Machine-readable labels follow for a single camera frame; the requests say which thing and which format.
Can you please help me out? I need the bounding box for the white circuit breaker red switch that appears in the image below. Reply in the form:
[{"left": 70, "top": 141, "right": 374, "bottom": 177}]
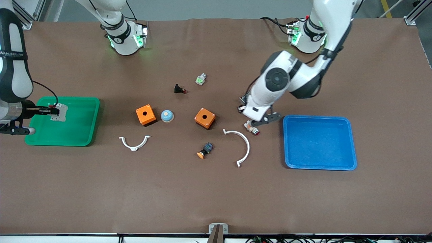
[{"left": 49, "top": 103, "right": 69, "bottom": 122}]

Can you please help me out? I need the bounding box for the orange white red indicator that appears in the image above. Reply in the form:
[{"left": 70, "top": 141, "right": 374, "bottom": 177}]
[{"left": 244, "top": 121, "right": 261, "bottom": 136}]

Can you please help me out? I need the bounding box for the orange button box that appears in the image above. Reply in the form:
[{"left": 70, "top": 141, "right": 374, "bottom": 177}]
[
  {"left": 194, "top": 108, "right": 216, "bottom": 130},
  {"left": 136, "top": 104, "right": 157, "bottom": 127}
]

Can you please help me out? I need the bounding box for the large white curved clamp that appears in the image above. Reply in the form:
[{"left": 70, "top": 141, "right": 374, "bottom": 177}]
[{"left": 223, "top": 129, "right": 251, "bottom": 168}]

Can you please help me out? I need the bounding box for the green plastic tray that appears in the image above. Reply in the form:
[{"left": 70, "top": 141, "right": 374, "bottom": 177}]
[{"left": 25, "top": 97, "right": 101, "bottom": 147}]

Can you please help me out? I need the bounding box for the blue plastic tray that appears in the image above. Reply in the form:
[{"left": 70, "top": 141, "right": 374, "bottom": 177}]
[{"left": 283, "top": 115, "right": 357, "bottom": 171}]

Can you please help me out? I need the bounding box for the brown table cover sheet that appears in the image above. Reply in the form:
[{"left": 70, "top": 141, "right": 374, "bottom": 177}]
[{"left": 0, "top": 17, "right": 432, "bottom": 235}]

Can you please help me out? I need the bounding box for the small white curved clamp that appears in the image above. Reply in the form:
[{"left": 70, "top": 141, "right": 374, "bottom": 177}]
[{"left": 119, "top": 135, "right": 151, "bottom": 152}]

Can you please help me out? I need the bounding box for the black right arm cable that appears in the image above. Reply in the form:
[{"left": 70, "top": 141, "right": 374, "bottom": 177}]
[{"left": 32, "top": 80, "right": 59, "bottom": 107}]

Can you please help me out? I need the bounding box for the aluminium frame profile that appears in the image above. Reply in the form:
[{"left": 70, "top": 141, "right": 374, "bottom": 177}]
[
  {"left": 13, "top": 0, "right": 46, "bottom": 30},
  {"left": 404, "top": 0, "right": 427, "bottom": 26}
]

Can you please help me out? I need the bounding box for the black left base cable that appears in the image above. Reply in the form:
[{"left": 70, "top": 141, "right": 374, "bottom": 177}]
[{"left": 260, "top": 16, "right": 293, "bottom": 36}]

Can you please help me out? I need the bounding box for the grey metal bracket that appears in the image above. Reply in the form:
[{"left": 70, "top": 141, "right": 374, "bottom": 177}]
[{"left": 209, "top": 223, "right": 228, "bottom": 243}]

